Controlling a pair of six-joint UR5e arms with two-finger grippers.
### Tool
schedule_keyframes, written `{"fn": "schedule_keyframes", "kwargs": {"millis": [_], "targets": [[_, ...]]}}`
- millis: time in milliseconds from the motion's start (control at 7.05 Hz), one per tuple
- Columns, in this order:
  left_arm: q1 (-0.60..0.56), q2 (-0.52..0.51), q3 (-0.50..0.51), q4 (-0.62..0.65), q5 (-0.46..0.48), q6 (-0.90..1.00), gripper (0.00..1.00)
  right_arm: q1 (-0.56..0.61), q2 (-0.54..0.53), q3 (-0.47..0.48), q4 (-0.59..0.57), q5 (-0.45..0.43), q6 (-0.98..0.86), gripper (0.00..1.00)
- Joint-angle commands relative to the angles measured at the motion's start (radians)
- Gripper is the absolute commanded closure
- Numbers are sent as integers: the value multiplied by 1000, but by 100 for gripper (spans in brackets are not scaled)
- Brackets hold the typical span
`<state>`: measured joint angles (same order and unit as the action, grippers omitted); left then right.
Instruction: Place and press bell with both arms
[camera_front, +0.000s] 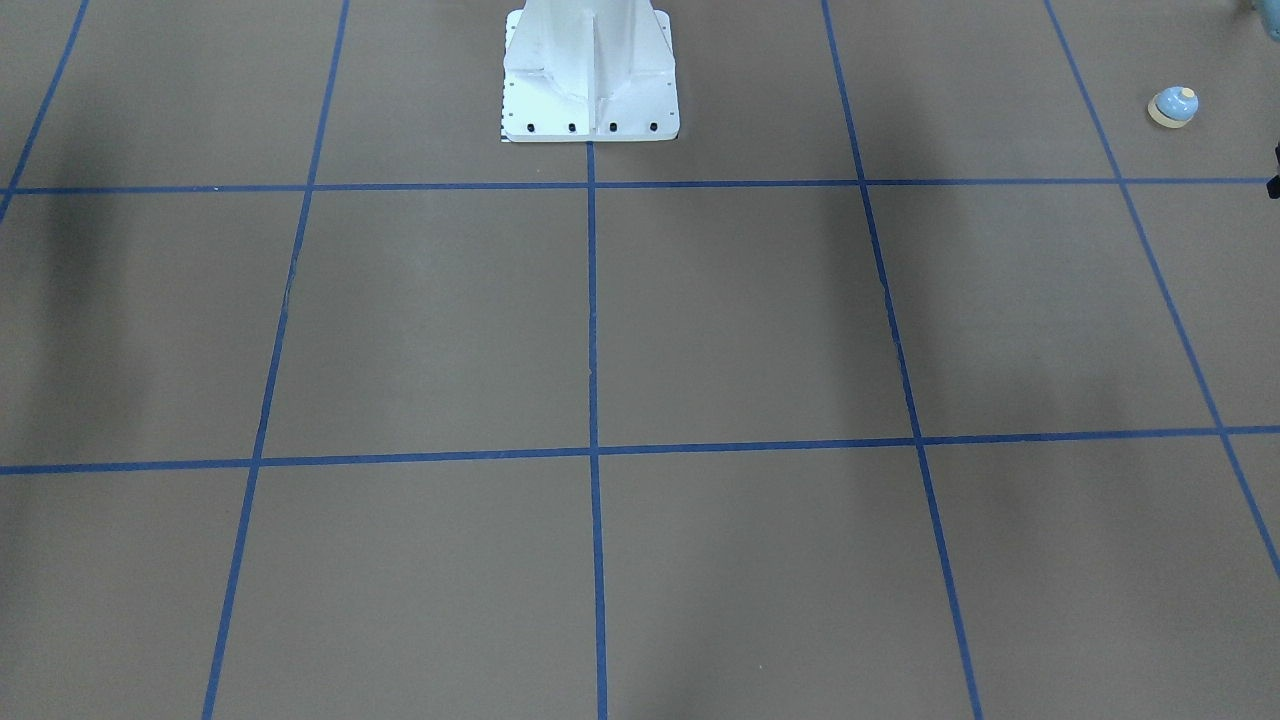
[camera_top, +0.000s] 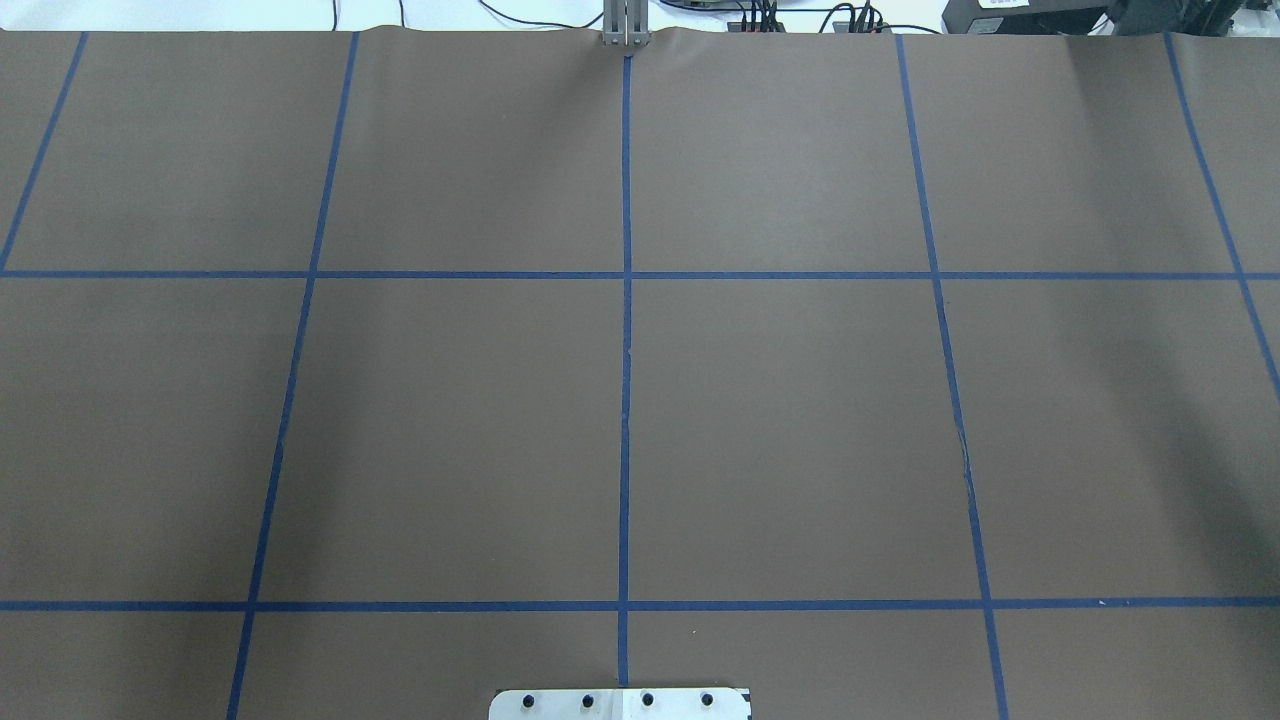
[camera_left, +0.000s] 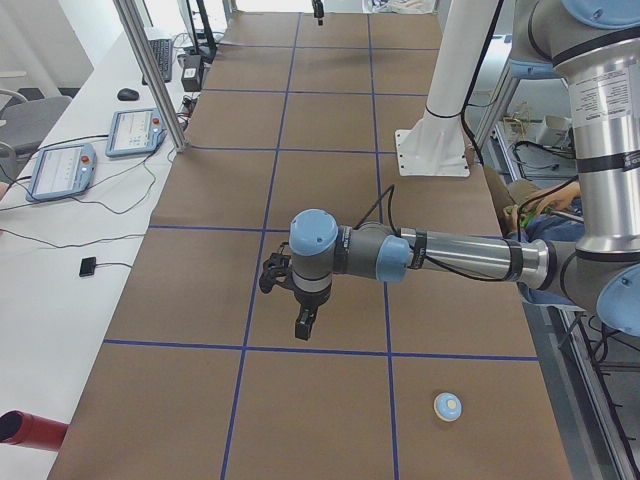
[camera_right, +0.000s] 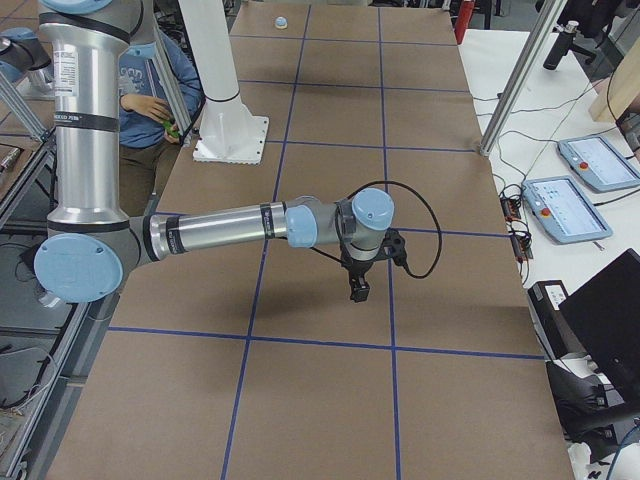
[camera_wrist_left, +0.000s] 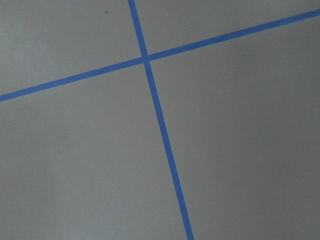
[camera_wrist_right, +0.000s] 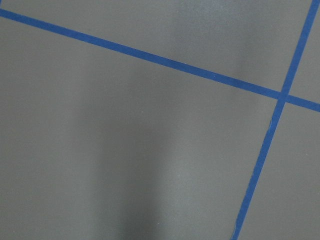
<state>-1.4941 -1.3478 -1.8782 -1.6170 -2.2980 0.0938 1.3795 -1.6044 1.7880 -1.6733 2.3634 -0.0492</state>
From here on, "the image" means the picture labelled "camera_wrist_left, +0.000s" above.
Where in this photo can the blue tape line crosswise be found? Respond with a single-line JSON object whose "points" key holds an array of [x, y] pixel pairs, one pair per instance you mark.
{"points": [[161, 55]]}

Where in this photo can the blue tape line lengthwise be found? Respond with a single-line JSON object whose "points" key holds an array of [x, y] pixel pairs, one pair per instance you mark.
{"points": [[161, 121]]}

